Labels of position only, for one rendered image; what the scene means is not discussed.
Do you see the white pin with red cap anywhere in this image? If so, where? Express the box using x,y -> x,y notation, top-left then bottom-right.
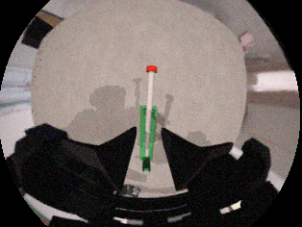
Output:
144,64 -> 158,156

